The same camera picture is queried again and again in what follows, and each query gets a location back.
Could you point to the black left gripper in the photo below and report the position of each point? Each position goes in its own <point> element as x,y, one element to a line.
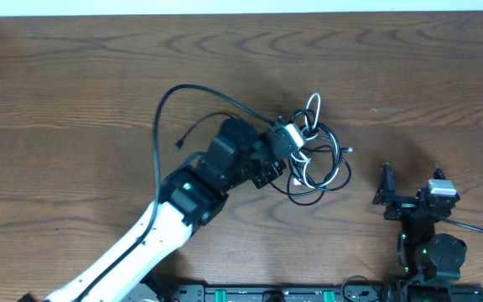
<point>267,181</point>

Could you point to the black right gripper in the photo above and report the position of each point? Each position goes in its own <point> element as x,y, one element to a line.
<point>386,194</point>

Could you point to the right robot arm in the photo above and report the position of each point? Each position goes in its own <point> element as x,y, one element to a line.
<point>432,260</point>

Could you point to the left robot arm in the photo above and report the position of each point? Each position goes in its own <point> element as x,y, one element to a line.
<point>188,198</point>

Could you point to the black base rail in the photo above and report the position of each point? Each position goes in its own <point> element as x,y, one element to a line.
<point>347,292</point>

